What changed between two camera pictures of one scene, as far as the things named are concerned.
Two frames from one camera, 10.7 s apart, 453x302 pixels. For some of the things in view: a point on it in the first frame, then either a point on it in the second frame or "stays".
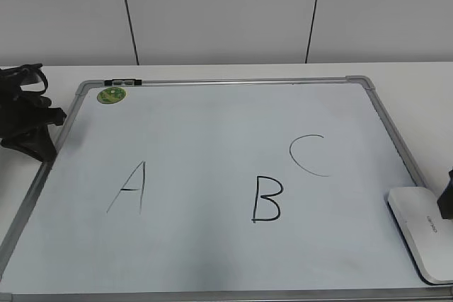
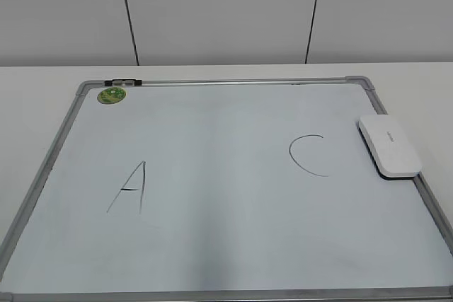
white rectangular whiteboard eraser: [429, 235] -> [391, 149]
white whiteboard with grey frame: [228, 189] stays
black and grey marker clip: [122, 82] stays
